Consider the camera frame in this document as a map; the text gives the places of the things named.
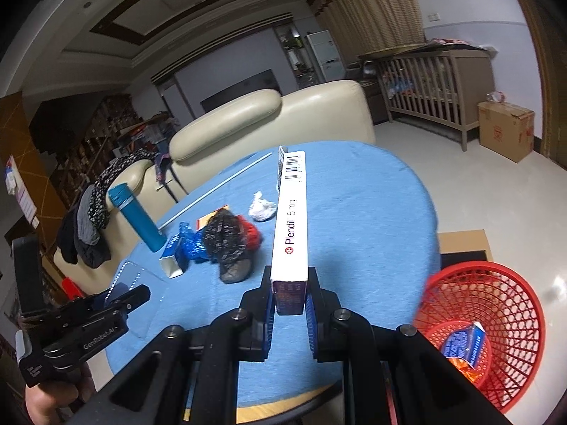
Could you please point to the small clear plastic bag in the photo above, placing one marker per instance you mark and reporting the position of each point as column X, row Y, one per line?
column 495, row 96

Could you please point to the brown cardboard box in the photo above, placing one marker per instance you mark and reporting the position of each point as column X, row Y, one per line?
column 505, row 133

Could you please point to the wooden crib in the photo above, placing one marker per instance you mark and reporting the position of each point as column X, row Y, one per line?
column 474, row 75

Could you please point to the white tissue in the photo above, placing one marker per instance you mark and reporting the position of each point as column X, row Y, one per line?
column 262, row 208

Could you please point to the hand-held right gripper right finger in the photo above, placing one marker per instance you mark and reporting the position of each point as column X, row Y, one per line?
column 310, row 323

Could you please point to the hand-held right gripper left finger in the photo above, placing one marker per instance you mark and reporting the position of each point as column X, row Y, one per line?
column 267, row 323

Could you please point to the dark patterned pouch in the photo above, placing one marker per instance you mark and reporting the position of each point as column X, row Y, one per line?
column 226, row 239

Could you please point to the long white medicine box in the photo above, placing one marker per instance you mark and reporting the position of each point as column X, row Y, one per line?
column 290, row 230

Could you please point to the orange and red box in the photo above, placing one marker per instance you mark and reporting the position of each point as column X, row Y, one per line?
column 251, row 235

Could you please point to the person's left hand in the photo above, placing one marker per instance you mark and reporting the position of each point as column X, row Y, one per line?
column 44, row 405

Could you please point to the red plastic stool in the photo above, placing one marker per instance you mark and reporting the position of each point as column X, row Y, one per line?
column 71, row 287

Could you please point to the teal thermos bottle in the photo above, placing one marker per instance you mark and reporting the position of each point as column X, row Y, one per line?
column 137, row 217

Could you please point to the blue and white packet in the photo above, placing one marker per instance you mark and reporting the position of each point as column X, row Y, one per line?
column 463, row 345

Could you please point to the glass display cabinet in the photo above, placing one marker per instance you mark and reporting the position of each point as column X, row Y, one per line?
column 297, row 57

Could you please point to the orange wrapper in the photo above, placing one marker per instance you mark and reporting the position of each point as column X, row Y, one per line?
column 469, row 374

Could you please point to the white standing air conditioner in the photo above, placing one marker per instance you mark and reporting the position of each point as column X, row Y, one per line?
column 325, row 55

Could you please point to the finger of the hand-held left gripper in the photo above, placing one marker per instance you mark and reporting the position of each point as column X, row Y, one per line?
column 117, row 291
column 135, row 297

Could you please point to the red plastic mesh basket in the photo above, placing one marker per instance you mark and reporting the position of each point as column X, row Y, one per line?
column 509, row 283

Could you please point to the thin white rod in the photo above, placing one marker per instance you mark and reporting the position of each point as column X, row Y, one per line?
column 212, row 190

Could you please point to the brown pleated curtain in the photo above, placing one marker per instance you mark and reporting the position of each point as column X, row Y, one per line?
column 547, row 75

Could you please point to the dark wooden bottle shelf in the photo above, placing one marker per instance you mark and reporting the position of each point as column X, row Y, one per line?
column 84, row 141

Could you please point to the black polka dot garment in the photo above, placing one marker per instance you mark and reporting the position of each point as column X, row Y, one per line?
column 106, row 186

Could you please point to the grey garment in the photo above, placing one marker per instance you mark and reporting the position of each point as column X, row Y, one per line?
column 91, row 239

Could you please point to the black television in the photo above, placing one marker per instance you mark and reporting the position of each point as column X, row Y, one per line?
column 241, row 90

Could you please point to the beige pleated curtain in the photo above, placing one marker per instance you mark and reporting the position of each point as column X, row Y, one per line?
column 367, row 9

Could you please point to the blue and white carton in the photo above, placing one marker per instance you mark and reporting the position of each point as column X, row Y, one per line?
column 172, row 262

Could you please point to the cream leather sofa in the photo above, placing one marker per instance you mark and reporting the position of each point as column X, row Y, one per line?
column 310, row 110

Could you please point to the blue plastic wrapper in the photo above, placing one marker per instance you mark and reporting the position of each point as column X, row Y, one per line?
column 192, row 248

